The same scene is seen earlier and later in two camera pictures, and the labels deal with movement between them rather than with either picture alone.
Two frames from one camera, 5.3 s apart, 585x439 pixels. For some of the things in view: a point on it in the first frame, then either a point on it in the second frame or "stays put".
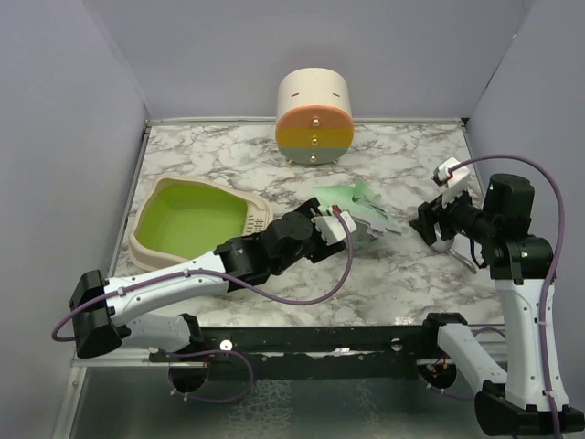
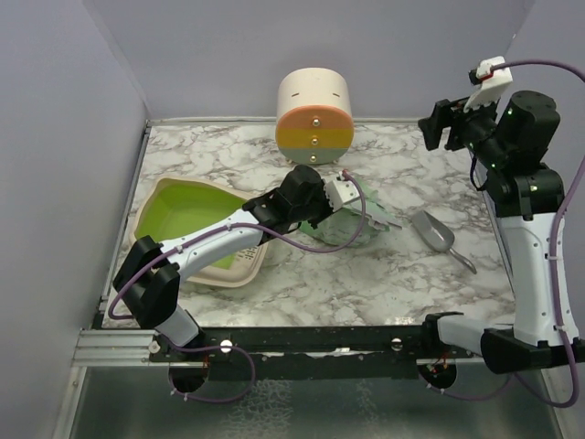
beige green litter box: x=179 y=219 stays put
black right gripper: x=430 y=210 -> x=457 y=117
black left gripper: x=323 y=249 -> x=327 y=208
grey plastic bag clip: x=375 y=227 -> x=377 y=217
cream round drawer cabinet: x=314 y=121 stays put
